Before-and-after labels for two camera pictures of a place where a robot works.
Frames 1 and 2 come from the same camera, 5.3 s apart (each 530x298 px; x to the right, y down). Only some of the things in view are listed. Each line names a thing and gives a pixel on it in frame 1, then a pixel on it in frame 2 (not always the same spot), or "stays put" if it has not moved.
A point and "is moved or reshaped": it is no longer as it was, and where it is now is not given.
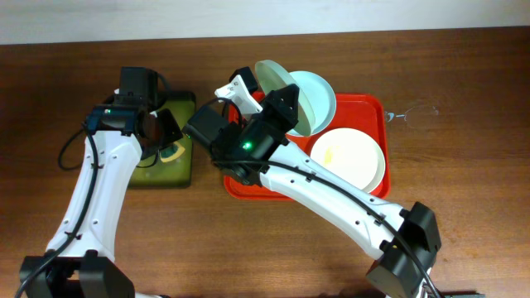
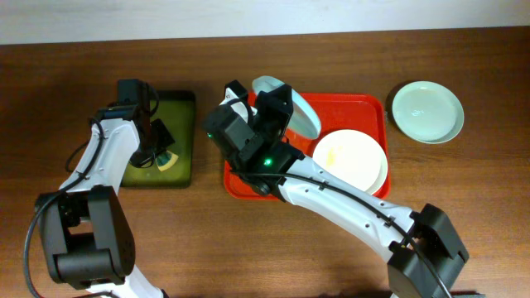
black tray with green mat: (151, 171) stays put
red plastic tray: (367, 112) stays put
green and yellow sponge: (171, 152) is moved or reshaped
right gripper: (271, 114) stays put
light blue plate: (321, 98) to (303, 121)
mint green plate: (273, 76) to (427, 112)
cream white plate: (352, 154) stays put
